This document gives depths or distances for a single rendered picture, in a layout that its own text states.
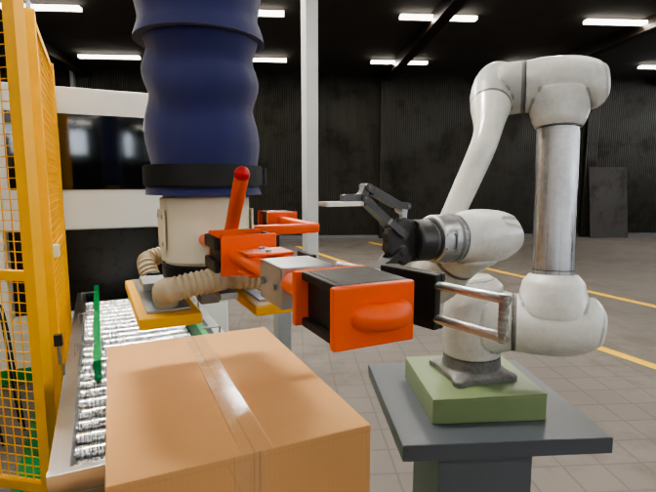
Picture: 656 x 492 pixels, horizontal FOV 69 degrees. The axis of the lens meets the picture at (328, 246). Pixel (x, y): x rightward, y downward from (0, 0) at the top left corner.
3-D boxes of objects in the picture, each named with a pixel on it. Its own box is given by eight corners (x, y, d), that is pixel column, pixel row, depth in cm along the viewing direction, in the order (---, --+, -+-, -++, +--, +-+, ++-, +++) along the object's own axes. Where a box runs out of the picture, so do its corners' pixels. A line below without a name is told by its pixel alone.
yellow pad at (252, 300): (211, 281, 113) (211, 260, 113) (252, 277, 118) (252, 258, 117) (255, 317, 83) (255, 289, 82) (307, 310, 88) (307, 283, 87)
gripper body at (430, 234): (442, 217, 83) (397, 219, 78) (440, 266, 84) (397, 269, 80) (416, 215, 89) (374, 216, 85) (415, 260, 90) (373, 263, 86)
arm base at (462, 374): (476, 351, 148) (477, 335, 147) (519, 381, 126) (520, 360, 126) (422, 357, 144) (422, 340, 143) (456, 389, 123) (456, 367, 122)
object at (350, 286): (291, 324, 43) (291, 269, 43) (361, 314, 47) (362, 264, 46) (333, 353, 36) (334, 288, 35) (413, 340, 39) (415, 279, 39)
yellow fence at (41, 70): (63, 376, 334) (40, 64, 307) (79, 374, 338) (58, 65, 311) (49, 464, 229) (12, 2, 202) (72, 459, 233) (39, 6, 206)
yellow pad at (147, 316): (125, 289, 105) (123, 266, 104) (172, 284, 109) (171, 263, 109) (139, 332, 75) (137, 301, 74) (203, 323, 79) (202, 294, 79)
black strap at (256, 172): (138, 185, 98) (137, 166, 98) (246, 185, 109) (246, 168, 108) (149, 186, 78) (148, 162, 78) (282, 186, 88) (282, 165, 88)
